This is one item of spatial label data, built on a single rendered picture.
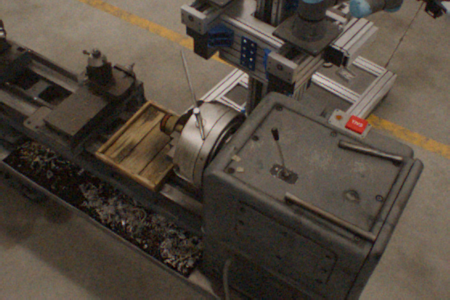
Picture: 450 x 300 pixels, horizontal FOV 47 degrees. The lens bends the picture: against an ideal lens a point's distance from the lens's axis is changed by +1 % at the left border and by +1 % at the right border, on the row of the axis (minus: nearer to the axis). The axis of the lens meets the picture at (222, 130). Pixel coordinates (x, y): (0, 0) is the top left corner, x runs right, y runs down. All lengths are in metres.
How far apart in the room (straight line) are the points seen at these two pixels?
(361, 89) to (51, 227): 2.06
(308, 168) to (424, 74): 2.48
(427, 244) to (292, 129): 1.58
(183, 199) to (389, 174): 0.78
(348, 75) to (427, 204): 0.96
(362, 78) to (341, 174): 1.93
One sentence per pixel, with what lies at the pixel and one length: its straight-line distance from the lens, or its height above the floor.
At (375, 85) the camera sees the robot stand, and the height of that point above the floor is 0.23.
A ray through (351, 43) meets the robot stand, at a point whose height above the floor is 1.08.
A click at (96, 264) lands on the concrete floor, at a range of 2.91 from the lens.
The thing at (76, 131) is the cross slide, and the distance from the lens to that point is 2.15.
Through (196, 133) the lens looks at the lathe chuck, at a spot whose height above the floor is 1.22.
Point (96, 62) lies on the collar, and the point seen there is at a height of 1.14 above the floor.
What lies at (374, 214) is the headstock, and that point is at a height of 1.25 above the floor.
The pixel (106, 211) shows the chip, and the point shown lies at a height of 0.57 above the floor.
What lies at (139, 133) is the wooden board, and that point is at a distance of 2.21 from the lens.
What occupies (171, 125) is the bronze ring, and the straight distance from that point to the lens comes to 1.93.
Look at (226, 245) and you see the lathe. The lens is 1.93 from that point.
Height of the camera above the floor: 2.57
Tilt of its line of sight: 50 degrees down
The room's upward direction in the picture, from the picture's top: 2 degrees clockwise
